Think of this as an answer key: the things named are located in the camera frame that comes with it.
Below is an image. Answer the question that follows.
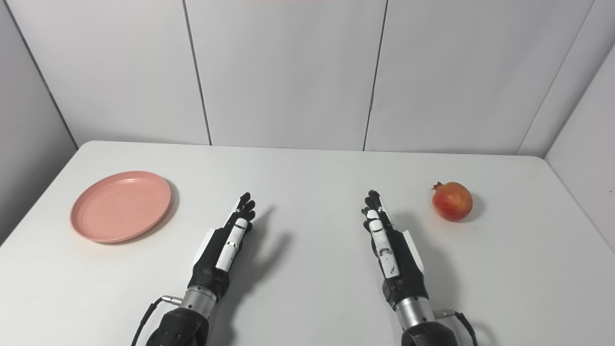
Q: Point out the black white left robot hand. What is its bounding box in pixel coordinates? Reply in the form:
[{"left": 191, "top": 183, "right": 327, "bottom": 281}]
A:
[{"left": 189, "top": 192, "right": 257, "bottom": 301}]

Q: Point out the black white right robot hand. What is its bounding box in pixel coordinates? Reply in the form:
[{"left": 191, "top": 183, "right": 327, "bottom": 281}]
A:
[{"left": 361, "top": 190, "right": 429, "bottom": 310}]

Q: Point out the red pomegranate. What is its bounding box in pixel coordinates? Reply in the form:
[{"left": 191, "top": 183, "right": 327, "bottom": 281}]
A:
[{"left": 431, "top": 181, "right": 474, "bottom": 222}]

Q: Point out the pink round plate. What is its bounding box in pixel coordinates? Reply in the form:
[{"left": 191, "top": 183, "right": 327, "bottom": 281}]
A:
[{"left": 70, "top": 171, "right": 172, "bottom": 244}]

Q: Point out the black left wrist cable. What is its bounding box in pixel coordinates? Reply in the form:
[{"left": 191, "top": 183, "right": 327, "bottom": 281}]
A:
[{"left": 131, "top": 295, "right": 183, "bottom": 346}]

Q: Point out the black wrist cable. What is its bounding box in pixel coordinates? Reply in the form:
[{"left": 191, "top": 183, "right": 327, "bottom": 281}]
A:
[
  {"left": 434, "top": 309, "right": 480, "bottom": 346},
  {"left": 131, "top": 295, "right": 183, "bottom": 346}
]

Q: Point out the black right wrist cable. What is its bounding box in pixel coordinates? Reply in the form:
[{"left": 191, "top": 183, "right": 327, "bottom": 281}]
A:
[{"left": 434, "top": 309, "right": 480, "bottom": 346}]

